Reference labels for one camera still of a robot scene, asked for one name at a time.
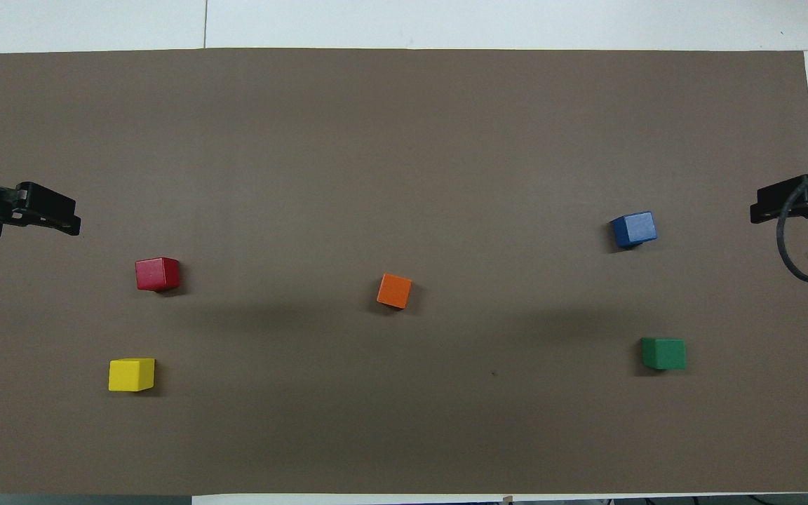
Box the red wooden block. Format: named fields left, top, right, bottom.
left=135, top=257, right=181, bottom=292

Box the blue wooden block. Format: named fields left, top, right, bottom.
left=610, top=211, right=658, bottom=249

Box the yellow wooden block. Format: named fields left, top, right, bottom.
left=108, top=358, right=156, bottom=393

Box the green wooden block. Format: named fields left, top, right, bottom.
left=640, top=337, right=687, bottom=371

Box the orange wooden block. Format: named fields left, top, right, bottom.
left=376, top=273, right=413, bottom=310

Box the brown table mat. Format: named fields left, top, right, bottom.
left=0, top=48, right=808, bottom=496

